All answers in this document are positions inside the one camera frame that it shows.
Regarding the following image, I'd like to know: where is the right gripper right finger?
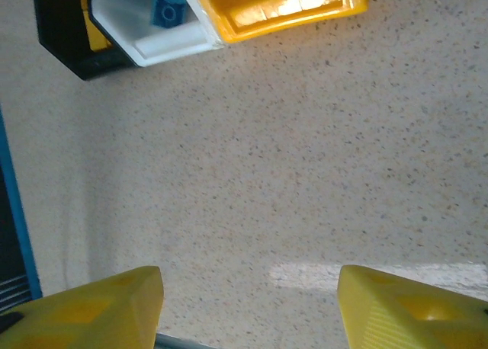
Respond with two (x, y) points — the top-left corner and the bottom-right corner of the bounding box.
(337, 264), (488, 349)

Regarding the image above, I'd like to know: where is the black plastic bin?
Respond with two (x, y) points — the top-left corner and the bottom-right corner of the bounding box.
(30, 0), (140, 82)

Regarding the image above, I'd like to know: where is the aluminium table rail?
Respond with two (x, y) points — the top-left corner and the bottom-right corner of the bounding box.
(155, 331), (220, 349)

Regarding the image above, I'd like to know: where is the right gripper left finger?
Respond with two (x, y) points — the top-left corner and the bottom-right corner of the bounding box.
(0, 265), (165, 349)

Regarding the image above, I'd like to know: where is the yellow lego brick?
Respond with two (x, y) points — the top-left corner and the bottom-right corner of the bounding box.
(79, 0), (114, 52)

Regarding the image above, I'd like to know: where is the white plastic bin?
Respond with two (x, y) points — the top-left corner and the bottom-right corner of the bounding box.
(85, 0), (226, 68)

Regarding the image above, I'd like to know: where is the blue table edge strip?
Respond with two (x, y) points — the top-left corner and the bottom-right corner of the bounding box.
(0, 108), (43, 300)

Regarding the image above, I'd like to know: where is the yellow plastic bin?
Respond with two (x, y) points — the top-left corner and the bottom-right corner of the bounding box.
(188, 0), (369, 44)

